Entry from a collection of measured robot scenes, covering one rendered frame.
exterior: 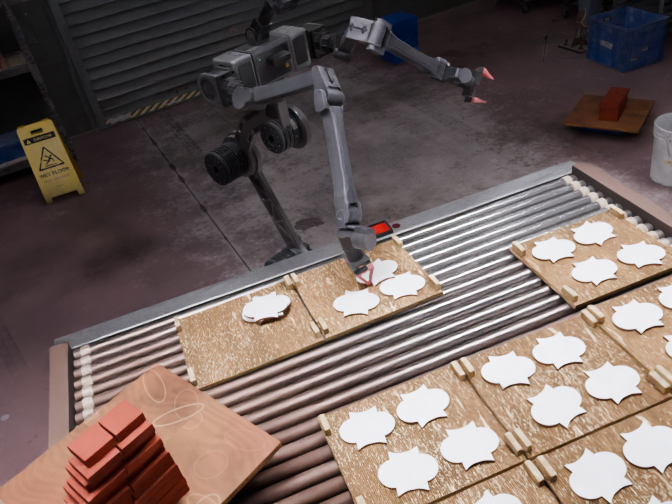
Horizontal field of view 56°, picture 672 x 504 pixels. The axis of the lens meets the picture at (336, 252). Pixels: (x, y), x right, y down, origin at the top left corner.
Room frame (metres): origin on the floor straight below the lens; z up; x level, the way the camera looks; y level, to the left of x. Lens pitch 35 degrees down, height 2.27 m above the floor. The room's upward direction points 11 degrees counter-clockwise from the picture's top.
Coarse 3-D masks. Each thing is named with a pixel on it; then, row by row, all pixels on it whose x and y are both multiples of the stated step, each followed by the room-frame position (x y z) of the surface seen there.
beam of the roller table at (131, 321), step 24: (552, 168) 2.18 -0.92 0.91; (480, 192) 2.11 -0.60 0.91; (504, 192) 2.07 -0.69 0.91; (432, 216) 2.01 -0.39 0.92; (384, 240) 1.93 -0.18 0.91; (288, 264) 1.88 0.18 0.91; (312, 264) 1.86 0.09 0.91; (216, 288) 1.82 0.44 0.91; (240, 288) 1.80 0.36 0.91; (144, 312) 1.77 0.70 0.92; (168, 312) 1.74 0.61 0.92; (72, 336) 1.71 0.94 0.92; (96, 336) 1.69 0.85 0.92
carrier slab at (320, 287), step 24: (336, 264) 1.80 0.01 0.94; (408, 264) 1.72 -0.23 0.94; (312, 288) 1.69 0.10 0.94; (336, 288) 1.67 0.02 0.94; (360, 288) 1.64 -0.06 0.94; (432, 288) 1.57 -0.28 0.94; (312, 312) 1.57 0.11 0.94; (336, 312) 1.55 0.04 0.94; (384, 312) 1.50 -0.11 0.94; (336, 336) 1.45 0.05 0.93
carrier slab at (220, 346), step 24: (264, 288) 1.74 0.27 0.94; (216, 312) 1.66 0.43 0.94; (240, 312) 1.64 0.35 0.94; (288, 312) 1.59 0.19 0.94; (192, 336) 1.57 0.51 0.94; (216, 336) 1.54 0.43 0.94; (240, 336) 1.52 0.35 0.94; (264, 336) 1.50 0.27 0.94; (288, 336) 1.48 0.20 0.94; (312, 336) 1.46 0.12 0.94; (192, 360) 1.46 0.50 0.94; (216, 360) 1.43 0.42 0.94; (240, 360) 1.41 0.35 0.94; (264, 360) 1.39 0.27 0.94; (216, 384) 1.34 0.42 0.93
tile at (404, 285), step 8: (408, 272) 1.66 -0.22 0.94; (392, 280) 1.64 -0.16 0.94; (400, 280) 1.63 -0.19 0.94; (408, 280) 1.62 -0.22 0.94; (416, 280) 1.61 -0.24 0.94; (424, 280) 1.61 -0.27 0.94; (384, 288) 1.61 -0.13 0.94; (392, 288) 1.60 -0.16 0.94; (400, 288) 1.59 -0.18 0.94; (408, 288) 1.58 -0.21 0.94; (416, 288) 1.57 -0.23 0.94; (400, 296) 1.55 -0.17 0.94
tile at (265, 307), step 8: (264, 296) 1.66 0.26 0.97; (272, 296) 1.65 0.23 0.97; (280, 296) 1.64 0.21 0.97; (248, 304) 1.63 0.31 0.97; (256, 304) 1.62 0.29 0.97; (264, 304) 1.61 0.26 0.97; (272, 304) 1.61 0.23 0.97; (280, 304) 1.60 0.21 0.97; (288, 304) 1.60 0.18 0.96; (248, 312) 1.59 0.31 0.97; (256, 312) 1.58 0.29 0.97; (264, 312) 1.57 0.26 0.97; (272, 312) 1.57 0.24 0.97; (280, 312) 1.57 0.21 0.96; (256, 320) 1.54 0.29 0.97
